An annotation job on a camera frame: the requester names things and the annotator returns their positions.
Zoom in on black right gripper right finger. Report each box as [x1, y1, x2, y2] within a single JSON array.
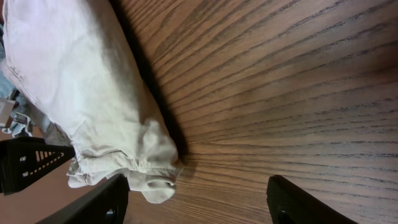
[[266, 175, 356, 224]]

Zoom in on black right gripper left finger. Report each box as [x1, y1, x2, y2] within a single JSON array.
[[38, 174, 129, 224]]

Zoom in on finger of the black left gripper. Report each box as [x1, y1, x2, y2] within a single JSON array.
[[1, 137, 75, 195]]

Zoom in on beige shorts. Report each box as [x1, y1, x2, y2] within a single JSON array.
[[2, 0, 183, 203]]

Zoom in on folded light blue jeans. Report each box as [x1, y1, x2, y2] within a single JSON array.
[[0, 23, 74, 147]]

